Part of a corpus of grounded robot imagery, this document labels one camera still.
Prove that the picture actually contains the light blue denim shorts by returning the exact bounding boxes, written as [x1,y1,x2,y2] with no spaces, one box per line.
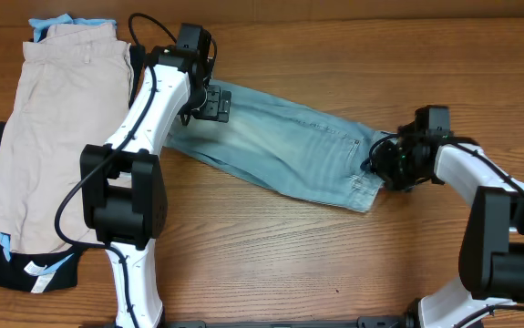
[166,81,384,212]

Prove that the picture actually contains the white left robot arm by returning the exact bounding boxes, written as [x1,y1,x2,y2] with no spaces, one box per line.
[79,24,231,327]

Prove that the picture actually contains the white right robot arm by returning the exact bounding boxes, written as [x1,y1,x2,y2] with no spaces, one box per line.
[357,105,524,328]

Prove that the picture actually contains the beige shorts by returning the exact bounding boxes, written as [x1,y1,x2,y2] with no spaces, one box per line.
[0,23,133,254]

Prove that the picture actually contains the black garment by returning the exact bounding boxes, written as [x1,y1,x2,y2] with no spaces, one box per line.
[0,38,147,293]

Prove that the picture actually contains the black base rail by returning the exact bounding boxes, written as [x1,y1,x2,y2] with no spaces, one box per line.
[165,314,420,328]

